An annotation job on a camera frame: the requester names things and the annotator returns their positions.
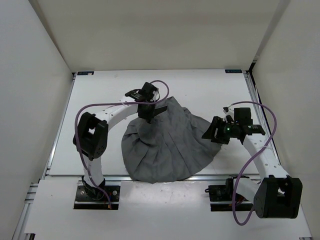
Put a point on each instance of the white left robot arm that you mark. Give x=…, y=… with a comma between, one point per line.
x=91, y=135

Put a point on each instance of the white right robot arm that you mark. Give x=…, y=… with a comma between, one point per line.
x=278, y=195

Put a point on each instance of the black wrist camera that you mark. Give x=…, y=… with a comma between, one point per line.
x=146, y=94
x=239, y=116

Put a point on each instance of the aluminium frame rail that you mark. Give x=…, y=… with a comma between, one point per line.
x=55, y=142
x=261, y=115

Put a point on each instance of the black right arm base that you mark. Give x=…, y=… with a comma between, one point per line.
x=220, y=197

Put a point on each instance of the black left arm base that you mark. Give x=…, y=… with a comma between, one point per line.
x=90, y=198

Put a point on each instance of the blue left corner label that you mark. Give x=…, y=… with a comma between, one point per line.
x=85, y=73

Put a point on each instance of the blue right corner label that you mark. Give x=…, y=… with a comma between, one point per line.
x=233, y=71

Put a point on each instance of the blue corner label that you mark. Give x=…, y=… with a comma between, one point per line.
x=85, y=73
x=233, y=71

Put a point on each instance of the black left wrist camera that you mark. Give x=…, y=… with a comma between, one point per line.
x=146, y=94

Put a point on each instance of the aluminium left frame rail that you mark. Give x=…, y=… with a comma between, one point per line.
x=55, y=142

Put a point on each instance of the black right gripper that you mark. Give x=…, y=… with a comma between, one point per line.
x=216, y=122

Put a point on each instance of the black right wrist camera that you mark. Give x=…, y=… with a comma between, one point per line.
x=239, y=116

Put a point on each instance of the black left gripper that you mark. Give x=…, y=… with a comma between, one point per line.
x=147, y=116

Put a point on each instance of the grey pleated skirt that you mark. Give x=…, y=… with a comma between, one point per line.
x=170, y=148

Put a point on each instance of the aluminium right frame rail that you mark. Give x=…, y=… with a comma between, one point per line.
x=261, y=115

